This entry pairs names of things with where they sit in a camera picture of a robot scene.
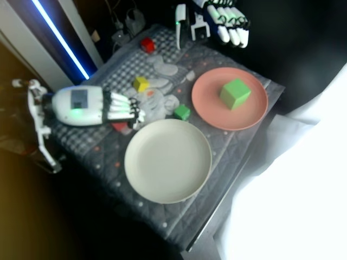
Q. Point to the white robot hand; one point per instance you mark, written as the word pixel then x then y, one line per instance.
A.
pixel 233 29
pixel 78 105

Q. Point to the red block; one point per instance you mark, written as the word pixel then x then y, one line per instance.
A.
pixel 120 127

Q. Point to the large green cube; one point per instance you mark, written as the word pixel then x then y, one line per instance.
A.
pixel 234 93

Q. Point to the small yellow cube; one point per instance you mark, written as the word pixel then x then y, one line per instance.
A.
pixel 141 84

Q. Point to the pink round plate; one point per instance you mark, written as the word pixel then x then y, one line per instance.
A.
pixel 217 108

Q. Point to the small red cube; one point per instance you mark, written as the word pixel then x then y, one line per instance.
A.
pixel 147 44

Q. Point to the small green number cube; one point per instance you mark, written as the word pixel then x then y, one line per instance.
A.
pixel 181 112

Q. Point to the white round plate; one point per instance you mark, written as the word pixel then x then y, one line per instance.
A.
pixel 168 162

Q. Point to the grey bear print quilt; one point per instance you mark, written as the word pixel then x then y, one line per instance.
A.
pixel 103 151

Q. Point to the blue light strip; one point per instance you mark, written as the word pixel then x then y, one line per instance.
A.
pixel 61 40

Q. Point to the grey power adapter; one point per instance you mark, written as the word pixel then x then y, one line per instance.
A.
pixel 135 23

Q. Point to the white curtain cloth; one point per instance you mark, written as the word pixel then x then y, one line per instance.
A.
pixel 298 176

